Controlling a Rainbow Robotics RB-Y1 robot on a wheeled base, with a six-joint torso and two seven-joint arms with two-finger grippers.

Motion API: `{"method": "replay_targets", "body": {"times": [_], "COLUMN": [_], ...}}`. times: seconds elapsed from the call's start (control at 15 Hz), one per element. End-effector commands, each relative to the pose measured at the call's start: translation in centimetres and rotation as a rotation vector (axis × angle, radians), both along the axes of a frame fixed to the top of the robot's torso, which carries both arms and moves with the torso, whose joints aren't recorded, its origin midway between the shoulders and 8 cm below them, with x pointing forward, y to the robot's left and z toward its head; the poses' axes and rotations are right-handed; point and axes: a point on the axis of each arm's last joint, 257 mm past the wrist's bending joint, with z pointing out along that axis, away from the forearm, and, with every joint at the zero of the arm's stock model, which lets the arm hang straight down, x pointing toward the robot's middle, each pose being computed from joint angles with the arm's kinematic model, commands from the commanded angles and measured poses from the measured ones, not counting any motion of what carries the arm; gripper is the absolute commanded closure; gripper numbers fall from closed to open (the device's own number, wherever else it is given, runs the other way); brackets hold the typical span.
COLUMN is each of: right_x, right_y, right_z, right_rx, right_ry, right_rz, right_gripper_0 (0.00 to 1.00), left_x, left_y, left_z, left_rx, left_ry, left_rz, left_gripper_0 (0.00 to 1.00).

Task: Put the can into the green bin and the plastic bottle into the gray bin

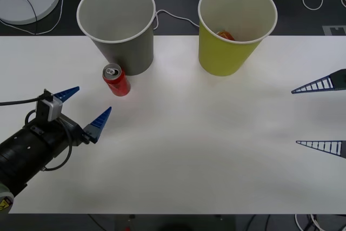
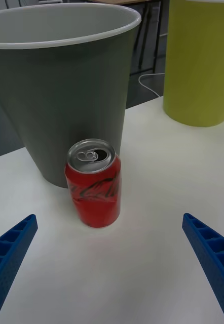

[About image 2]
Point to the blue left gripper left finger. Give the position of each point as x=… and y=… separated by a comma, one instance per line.
x=8, y=260

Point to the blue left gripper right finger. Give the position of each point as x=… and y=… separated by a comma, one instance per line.
x=213, y=255

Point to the red drink can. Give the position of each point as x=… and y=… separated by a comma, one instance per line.
x=96, y=207

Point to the grey plastic waste bin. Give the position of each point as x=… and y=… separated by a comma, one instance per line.
x=66, y=101

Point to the yellow-green plastic waste bin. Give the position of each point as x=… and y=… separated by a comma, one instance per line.
x=198, y=63

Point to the black desk frame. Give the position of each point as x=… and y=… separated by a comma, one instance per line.
x=156, y=30

